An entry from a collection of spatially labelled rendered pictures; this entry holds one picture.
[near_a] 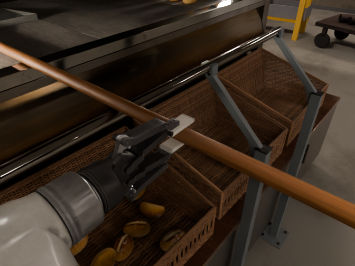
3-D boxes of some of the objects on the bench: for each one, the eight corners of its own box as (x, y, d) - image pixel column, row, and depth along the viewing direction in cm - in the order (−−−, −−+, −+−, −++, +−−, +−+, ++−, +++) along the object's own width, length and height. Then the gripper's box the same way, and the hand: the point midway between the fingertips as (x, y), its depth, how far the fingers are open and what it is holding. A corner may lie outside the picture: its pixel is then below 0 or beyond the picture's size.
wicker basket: (208, 116, 175) (212, 73, 159) (253, 84, 211) (260, 46, 194) (287, 148, 150) (300, 101, 134) (323, 105, 185) (337, 64, 169)
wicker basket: (6, 255, 102) (-26, 201, 86) (131, 172, 136) (124, 122, 119) (85, 373, 75) (60, 327, 59) (216, 233, 109) (223, 180, 93)
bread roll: (97, 281, 96) (100, 284, 91) (82, 267, 95) (84, 270, 91) (118, 255, 101) (122, 256, 96) (104, 241, 100) (108, 243, 95)
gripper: (61, 141, 40) (174, 82, 55) (83, 217, 49) (174, 149, 64) (95, 164, 36) (206, 94, 51) (112, 242, 45) (202, 163, 60)
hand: (177, 133), depth 55 cm, fingers closed on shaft, 3 cm apart
